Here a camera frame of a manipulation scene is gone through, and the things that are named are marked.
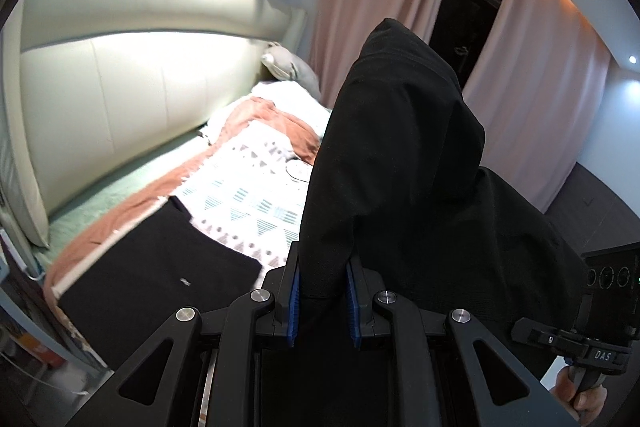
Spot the white pillow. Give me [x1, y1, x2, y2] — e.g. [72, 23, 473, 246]
[207, 82, 332, 142]

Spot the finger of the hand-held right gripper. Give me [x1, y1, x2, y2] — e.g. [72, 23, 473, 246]
[511, 317, 576, 360]

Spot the pale green bed sheet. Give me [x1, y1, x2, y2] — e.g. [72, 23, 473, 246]
[30, 129, 213, 260]

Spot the dark window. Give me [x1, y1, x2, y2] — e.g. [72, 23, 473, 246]
[429, 0, 516, 90]

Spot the person's right hand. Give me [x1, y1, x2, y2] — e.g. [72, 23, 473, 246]
[552, 364, 608, 427]

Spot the cream padded headboard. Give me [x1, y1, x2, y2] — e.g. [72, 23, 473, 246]
[0, 0, 308, 248]

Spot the grey plush toy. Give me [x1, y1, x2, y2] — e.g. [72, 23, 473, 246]
[260, 41, 323, 100]

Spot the large black jacket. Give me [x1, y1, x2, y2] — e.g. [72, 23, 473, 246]
[299, 18, 598, 383]

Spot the folded black garment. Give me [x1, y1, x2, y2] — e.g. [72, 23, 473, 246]
[56, 196, 264, 370]

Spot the orange box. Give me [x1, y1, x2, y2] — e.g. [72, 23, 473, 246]
[20, 337, 66, 370]

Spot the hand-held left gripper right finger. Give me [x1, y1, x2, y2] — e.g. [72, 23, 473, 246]
[346, 255, 582, 427]

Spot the salmon pink cloth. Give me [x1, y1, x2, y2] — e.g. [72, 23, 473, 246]
[215, 99, 323, 165]

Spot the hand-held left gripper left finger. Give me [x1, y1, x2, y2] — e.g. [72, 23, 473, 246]
[65, 243, 301, 427]

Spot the white patterned blanket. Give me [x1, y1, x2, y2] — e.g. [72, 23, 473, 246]
[42, 97, 333, 308]

